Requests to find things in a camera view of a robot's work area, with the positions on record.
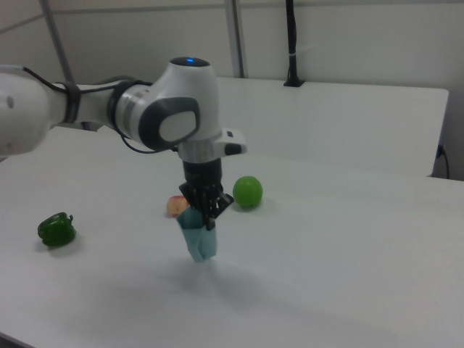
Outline white rectangular table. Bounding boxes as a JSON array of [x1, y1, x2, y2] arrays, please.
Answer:
[[50, 75, 450, 178]]

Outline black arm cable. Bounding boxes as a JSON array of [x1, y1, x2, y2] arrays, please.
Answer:
[[21, 67, 179, 154]]

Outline black cable with plug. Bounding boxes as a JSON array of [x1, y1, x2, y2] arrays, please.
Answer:
[[437, 144, 451, 180]]

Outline green apple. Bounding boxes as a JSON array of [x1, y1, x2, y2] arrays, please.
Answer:
[[232, 175, 264, 210]]

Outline black pole with clamp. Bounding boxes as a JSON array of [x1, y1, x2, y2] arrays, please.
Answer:
[[283, 0, 305, 88]]

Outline green bell pepper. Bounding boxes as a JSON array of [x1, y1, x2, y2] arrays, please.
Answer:
[[37, 212, 78, 249]]

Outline light blue hexagonal mug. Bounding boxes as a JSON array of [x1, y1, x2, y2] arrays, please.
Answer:
[[176, 207, 219, 263]]

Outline red yellow apple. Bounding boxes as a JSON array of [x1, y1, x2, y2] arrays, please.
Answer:
[[166, 194, 190, 218]]

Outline grey upright partition post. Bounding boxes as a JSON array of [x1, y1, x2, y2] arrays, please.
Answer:
[[227, 0, 248, 79]]

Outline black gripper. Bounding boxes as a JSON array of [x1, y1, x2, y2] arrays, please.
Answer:
[[178, 157, 235, 232]]

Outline grey slanted metal post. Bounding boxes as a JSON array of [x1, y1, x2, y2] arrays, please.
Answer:
[[38, 0, 76, 85]]

